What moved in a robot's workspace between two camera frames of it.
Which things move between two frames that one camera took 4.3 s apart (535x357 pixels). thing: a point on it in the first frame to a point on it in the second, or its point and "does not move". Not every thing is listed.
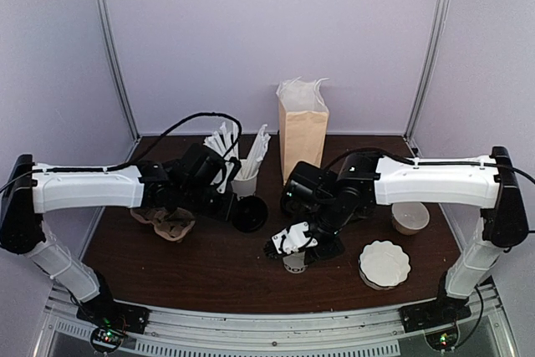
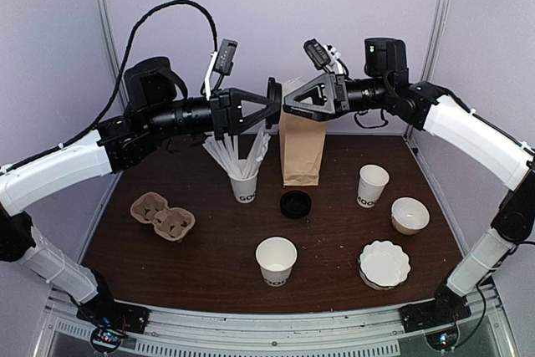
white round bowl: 410,217 does not move
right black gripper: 335,250 to 336,97
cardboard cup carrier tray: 172,224 does not move
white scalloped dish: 383,264 does not move
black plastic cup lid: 249,213 to 274,93
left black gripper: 226,211 to 226,110
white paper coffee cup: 295,262 to 275,257
